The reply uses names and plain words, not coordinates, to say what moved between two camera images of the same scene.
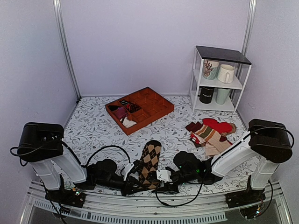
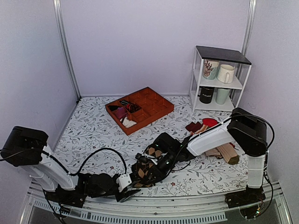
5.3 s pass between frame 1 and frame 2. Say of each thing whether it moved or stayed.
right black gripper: moved
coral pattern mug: stayed
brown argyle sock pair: stayed
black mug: stayed
